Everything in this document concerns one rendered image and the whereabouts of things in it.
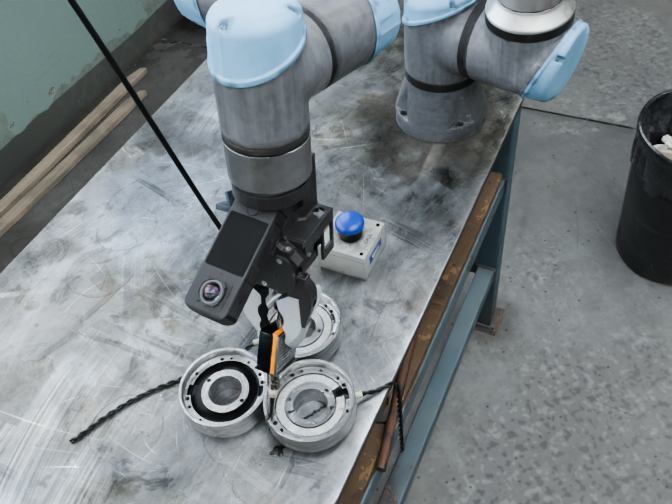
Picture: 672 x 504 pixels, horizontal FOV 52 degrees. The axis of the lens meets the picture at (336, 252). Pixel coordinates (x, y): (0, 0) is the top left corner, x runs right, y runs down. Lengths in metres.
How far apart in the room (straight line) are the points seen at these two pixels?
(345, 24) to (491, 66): 0.45
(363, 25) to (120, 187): 0.66
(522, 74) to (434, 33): 0.14
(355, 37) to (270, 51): 0.10
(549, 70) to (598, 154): 1.43
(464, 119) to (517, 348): 0.86
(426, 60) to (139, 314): 0.55
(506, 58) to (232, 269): 0.53
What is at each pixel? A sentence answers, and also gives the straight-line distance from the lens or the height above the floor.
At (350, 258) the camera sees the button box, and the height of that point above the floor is 0.84.
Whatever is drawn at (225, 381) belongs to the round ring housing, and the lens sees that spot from 0.86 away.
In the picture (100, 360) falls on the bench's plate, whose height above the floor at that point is 0.80.
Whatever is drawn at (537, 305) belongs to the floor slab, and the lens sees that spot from 1.94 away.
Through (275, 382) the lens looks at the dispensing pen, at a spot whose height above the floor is 0.88.
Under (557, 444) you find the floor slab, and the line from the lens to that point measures 1.73.
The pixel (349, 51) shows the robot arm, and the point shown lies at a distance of 0.60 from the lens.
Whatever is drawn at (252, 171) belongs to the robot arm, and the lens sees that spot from 0.58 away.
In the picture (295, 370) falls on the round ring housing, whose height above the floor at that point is 0.83.
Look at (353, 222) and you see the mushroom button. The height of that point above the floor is 0.87.
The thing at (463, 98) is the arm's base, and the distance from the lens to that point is 1.12.
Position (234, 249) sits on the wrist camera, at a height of 1.09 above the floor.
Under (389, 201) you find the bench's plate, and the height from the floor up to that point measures 0.80.
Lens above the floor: 1.53
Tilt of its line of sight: 48 degrees down
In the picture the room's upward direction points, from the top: 8 degrees counter-clockwise
